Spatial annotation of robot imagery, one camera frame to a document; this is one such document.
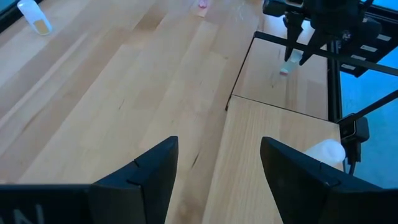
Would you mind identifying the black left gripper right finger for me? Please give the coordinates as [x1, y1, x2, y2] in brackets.
[260, 136, 374, 224]

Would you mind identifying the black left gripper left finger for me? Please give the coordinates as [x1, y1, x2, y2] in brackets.
[90, 136, 179, 224]

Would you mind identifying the raised wooden shelf board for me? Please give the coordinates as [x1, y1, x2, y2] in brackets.
[201, 95, 345, 224]

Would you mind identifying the black table-level camera cable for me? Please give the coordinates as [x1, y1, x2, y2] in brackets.
[346, 142, 361, 175]

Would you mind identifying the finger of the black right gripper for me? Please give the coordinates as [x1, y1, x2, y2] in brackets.
[284, 14, 304, 62]
[299, 29, 330, 65]

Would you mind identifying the black table-level camera box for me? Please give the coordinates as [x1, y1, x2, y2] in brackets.
[337, 113, 371, 147]

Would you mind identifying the thin flat wooden board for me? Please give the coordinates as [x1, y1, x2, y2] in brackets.
[231, 30, 330, 121]

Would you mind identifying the small clear vial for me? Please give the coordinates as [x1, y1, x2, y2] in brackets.
[279, 49, 304, 76]

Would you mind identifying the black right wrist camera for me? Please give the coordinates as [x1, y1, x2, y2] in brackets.
[262, 0, 308, 18]

